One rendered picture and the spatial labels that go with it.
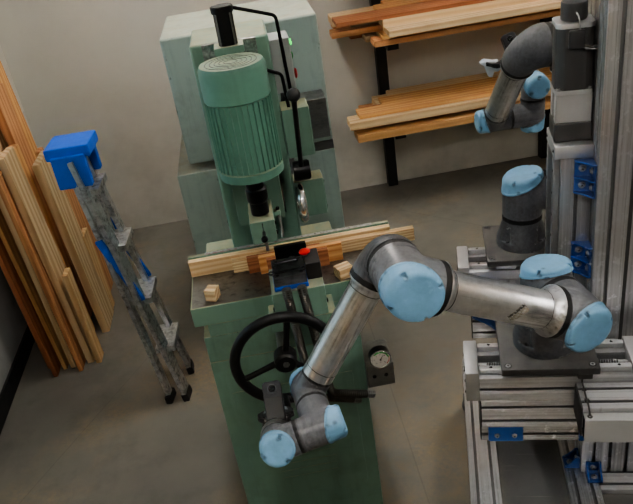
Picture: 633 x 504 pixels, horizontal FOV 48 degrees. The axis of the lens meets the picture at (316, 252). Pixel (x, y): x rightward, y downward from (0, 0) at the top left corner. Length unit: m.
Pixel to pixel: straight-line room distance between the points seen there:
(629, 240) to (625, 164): 0.20
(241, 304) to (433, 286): 0.75
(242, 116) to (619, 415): 1.15
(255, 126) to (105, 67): 2.56
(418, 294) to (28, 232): 2.18
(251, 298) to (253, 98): 0.54
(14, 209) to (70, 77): 1.40
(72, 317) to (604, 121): 2.46
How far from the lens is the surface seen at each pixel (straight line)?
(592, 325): 1.62
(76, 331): 3.47
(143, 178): 4.55
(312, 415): 1.60
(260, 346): 2.08
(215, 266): 2.13
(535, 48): 2.02
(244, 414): 2.23
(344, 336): 1.59
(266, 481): 2.42
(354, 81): 4.41
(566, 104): 1.81
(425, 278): 1.38
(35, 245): 3.27
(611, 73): 1.72
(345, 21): 3.85
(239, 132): 1.86
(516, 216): 2.18
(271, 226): 2.01
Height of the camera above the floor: 1.95
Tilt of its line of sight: 29 degrees down
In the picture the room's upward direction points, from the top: 9 degrees counter-clockwise
